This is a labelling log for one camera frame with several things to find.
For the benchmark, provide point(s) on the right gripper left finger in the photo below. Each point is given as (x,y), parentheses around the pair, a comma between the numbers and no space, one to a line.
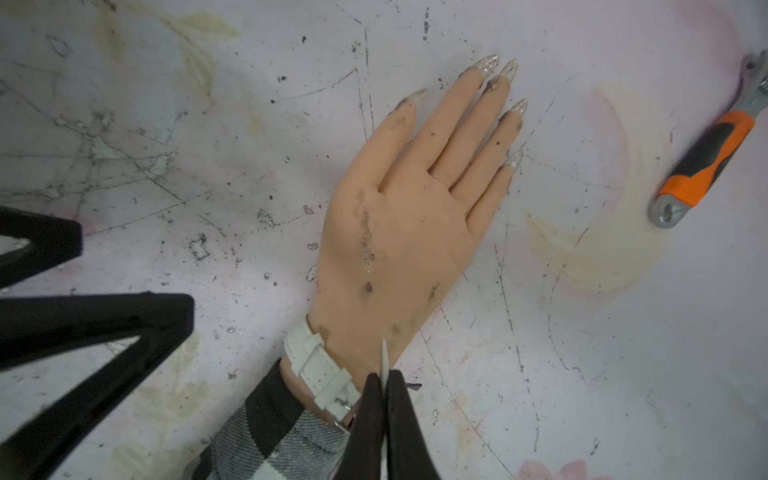
(362,457)

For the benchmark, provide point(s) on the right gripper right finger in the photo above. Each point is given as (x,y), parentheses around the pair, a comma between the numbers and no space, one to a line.
(407,453)

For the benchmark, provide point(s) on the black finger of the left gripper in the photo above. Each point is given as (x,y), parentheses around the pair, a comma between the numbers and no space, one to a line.
(47,243)
(38,327)

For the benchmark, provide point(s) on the black white plaid sleeve forearm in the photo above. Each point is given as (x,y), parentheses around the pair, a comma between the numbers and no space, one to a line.
(271,436)

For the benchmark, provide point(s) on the mannequin hand with long nails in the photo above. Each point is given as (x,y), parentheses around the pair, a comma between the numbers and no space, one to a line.
(408,217)

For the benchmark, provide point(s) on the orange black adjustable wrench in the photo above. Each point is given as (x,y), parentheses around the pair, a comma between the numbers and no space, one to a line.
(697,171)

